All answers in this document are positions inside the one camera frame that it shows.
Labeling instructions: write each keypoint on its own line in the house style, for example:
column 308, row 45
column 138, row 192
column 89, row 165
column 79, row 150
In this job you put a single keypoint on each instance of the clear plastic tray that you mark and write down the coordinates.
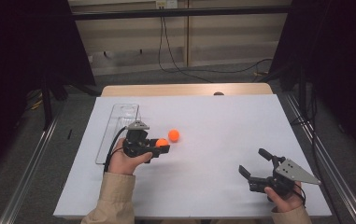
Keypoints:
column 118, row 115

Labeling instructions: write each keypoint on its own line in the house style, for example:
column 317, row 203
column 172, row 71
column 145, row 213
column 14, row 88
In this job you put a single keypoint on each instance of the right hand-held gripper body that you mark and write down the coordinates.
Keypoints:
column 283, row 180

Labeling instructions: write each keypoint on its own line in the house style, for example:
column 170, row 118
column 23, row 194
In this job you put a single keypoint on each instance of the black stand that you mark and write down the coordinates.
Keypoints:
column 46, row 102

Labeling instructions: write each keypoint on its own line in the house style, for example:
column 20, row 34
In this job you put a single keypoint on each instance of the black curtain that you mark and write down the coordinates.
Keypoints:
column 337, row 62
column 17, row 46

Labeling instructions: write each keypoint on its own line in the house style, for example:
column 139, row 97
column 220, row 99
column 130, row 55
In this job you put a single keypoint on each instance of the small black floor object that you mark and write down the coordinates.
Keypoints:
column 69, row 134

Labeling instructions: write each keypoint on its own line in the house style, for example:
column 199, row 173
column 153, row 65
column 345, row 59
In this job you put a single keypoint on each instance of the person's left hand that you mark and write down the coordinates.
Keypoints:
column 122, row 163

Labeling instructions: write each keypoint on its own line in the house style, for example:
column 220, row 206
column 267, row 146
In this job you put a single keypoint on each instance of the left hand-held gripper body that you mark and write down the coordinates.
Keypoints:
column 136, row 143

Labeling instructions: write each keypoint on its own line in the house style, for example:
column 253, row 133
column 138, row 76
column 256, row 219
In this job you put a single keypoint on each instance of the white wall socket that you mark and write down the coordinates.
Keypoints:
column 166, row 3

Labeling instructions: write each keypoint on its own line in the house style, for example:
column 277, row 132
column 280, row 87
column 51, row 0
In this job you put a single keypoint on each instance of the metal floor rail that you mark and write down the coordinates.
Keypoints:
column 331, row 161
column 29, row 171

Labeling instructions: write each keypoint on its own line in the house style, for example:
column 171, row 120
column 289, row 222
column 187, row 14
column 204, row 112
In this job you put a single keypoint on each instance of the person's right hand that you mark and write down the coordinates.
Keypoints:
column 286, row 203

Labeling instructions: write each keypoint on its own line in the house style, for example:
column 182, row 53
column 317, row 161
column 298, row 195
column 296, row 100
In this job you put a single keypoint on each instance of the black horizontal bar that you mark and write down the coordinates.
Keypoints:
column 182, row 13

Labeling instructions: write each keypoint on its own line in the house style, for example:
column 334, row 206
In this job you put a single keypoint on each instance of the orange ball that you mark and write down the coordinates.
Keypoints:
column 173, row 135
column 162, row 142

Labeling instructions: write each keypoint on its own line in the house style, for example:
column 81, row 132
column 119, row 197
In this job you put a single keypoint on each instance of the white table sheet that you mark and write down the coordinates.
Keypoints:
column 203, row 161

